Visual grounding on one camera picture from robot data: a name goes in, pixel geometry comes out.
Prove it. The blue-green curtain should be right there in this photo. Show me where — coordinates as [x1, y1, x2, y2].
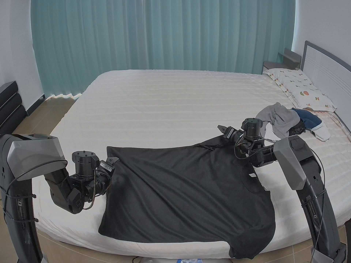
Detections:
[30, 0, 297, 98]

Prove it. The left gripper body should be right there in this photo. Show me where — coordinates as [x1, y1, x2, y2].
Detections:
[95, 174, 113, 196]

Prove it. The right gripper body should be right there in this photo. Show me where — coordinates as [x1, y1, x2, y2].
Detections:
[223, 126, 244, 146]

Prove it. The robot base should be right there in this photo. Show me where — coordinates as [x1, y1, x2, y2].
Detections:
[137, 258, 203, 263]

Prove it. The black chest of drawers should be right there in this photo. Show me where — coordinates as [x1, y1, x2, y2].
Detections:
[0, 81, 27, 135]

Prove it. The black cable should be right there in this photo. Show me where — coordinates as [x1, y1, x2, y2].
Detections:
[307, 145, 329, 254]
[2, 160, 68, 221]

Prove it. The white printed pillow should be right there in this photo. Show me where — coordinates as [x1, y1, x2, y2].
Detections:
[263, 68, 338, 112]

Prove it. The grey bedside table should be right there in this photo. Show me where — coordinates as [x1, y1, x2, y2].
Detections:
[263, 48, 302, 70]

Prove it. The bed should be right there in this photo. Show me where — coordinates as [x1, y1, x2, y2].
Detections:
[33, 40, 351, 257]

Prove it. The black T-shirt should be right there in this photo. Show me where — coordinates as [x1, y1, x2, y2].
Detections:
[98, 136, 276, 260]

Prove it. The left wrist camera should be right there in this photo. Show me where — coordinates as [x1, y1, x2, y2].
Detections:
[99, 160, 116, 175]

